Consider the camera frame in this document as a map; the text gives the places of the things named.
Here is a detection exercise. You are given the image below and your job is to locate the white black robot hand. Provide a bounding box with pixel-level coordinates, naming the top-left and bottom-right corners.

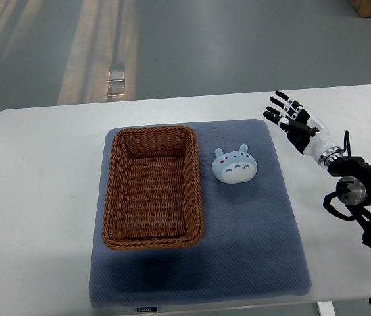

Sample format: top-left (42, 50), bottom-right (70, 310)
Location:
top-left (263, 90), bottom-right (341, 165)

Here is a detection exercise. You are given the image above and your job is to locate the blue plush toy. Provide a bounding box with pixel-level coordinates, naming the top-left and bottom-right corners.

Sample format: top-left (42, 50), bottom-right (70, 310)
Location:
top-left (211, 144), bottom-right (258, 184)

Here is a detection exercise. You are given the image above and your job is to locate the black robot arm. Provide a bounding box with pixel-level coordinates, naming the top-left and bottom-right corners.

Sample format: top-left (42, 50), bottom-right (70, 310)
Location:
top-left (263, 91), bottom-right (371, 248)

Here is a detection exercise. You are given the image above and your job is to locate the brown wicker basket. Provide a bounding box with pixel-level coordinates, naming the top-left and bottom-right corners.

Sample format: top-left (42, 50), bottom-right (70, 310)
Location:
top-left (101, 125), bottom-right (204, 250)

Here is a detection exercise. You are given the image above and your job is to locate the blue grey cushion mat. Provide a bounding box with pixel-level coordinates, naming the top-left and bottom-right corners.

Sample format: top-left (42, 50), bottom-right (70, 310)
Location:
top-left (89, 120), bottom-right (311, 307)

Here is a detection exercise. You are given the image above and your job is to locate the metal floor fixture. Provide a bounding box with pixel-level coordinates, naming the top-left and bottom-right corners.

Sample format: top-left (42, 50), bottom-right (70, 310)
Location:
top-left (107, 63), bottom-right (126, 97)

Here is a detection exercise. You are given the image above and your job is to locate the white table leg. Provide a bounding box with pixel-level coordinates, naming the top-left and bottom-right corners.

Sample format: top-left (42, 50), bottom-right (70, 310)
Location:
top-left (317, 301), bottom-right (336, 316)

